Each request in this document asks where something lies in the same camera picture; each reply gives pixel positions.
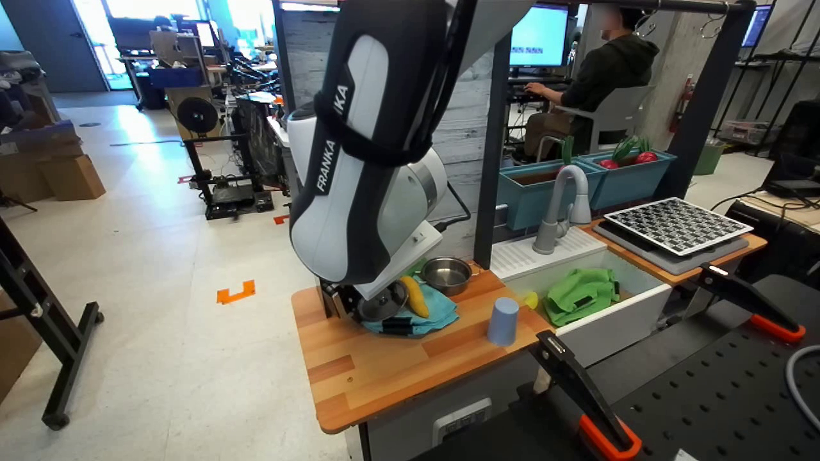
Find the right teal planter bin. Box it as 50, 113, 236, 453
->
573, 153, 673, 213

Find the left teal planter bin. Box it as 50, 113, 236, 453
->
497, 162, 573, 229

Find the black orange clamp near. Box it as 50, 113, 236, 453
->
531, 331, 642, 461

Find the wooden countertop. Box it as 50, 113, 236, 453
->
290, 269, 551, 434

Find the cardboard box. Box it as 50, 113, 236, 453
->
0, 121, 104, 201

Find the checkerboard calibration board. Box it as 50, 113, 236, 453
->
601, 196, 749, 258

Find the computer monitor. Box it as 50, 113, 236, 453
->
510, 5, 568, 68

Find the black orange clamp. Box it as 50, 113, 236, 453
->
697, 263, 806, 343
531, 331, 642, 461

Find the yellow banana toy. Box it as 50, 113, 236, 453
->
522, 292, 541, 310

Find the black floor stand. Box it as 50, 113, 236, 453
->
0, 220, 104, 430

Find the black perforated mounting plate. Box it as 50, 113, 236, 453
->
418, 273, 820, 461

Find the seated person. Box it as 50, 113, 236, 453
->
526, 8, 659, 113

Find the white toy sink unit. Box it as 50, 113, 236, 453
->
490, 228, 670, 366

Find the green cloth in sink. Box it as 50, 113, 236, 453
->
545, 269, 619, 325

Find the black vertical post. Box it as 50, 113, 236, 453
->
473, 32, 510, 269

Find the black spool stand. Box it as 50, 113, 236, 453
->
166, 85, 274, 220

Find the left plush radish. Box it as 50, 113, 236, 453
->
601, 136, 650, 168

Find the teal cloth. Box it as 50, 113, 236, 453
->
364, 277, 459, 337

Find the grey toy faucet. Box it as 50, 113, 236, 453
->
533, 163, 591, 255

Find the blue plastic cup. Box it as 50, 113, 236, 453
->
486, 297, 518, 346

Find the silver metal pot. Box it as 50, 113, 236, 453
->
421, 255, 471, 295

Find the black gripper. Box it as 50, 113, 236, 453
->
319, 281, 413, 334

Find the black orange clamp far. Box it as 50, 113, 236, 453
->
697, 263, 806, 343

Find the teal planter bin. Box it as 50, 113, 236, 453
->
497, 162, 573, 229
573, 153, 673, 213

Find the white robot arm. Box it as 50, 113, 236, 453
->
290, 0, 536, 337

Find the grey cable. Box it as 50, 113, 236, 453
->
781, 343, 820, 406

